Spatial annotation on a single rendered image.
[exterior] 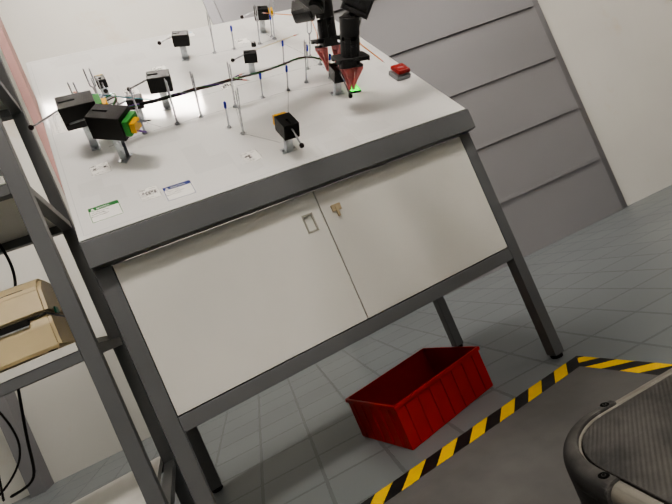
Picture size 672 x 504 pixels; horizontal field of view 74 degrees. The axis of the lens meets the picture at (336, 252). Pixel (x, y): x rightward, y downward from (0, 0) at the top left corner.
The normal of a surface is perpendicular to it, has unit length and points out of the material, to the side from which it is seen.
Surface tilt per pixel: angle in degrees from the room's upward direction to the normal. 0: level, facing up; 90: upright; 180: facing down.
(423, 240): 90
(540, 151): 90
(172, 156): 53
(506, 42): 90
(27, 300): 72
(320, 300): 90
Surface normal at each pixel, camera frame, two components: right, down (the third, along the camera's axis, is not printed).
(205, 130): 0.02, -0.67
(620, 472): -0.40, -0.91
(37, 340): 0.37, -0.17
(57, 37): 0.18, -0.08
